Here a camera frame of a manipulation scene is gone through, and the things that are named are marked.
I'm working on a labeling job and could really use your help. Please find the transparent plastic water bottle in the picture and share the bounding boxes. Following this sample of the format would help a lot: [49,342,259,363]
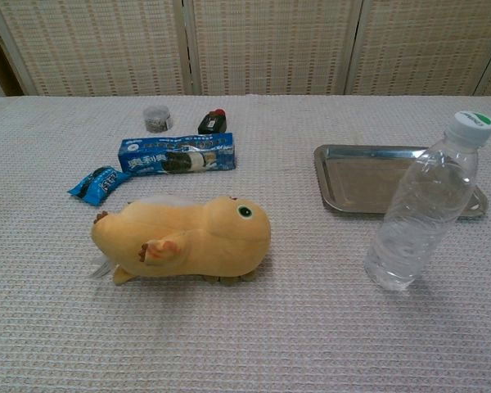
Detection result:
[363,110,491,292]

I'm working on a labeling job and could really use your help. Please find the small black red object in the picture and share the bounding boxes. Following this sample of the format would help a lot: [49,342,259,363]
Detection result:
[197,108,227,136]

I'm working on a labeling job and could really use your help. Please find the stainless steel tray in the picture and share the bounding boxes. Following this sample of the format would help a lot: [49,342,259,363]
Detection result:
[313,144,489,221]

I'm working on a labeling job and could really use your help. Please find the yellow plush duck toy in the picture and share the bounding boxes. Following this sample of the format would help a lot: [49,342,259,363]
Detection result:
[91,194,272,287]

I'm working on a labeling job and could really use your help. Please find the blue Oreo cookie box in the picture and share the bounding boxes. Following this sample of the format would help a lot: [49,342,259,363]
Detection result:
[118,132,236,178]

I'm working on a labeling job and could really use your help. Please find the woven white tablecloth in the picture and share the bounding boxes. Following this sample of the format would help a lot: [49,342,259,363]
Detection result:
[0,94,491,393]

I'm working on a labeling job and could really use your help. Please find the small clear plastic jar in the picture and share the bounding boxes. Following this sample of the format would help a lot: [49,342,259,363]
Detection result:
[143,105,175,133]

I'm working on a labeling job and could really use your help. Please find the small blue Oreo packet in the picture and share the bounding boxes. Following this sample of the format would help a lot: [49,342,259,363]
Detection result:
[67,165,132,206]

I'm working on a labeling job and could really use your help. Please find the woven folding screen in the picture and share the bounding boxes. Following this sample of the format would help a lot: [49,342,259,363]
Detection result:
[0,0,491,97]

